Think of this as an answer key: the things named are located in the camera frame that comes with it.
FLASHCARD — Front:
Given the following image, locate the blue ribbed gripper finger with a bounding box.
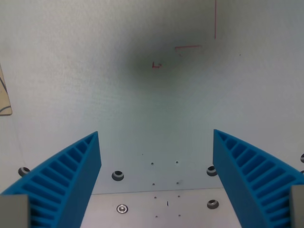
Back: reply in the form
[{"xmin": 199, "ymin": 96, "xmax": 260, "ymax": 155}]
[
  {"xmin": 0, "ymin": 131, "xmax": 102, "ymax": 228},
  {"xmin": 212, "ymin": 129, "xmax": 304, "ymax": 228}
]

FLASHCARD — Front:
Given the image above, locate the light wooden board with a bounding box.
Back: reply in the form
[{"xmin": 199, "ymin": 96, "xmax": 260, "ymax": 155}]
[{"xmin": 0, "ymin": 62, "xmax": 13, "ymax": 116}]

